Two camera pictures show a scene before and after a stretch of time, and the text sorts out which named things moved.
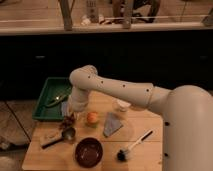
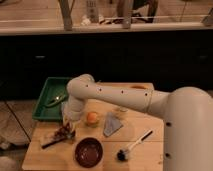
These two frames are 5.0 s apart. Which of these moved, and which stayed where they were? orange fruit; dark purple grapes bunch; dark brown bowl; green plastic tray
Moved: dark purple grapes bunch
Stayed: green plastic tray; orange fruit; dark brown bowl
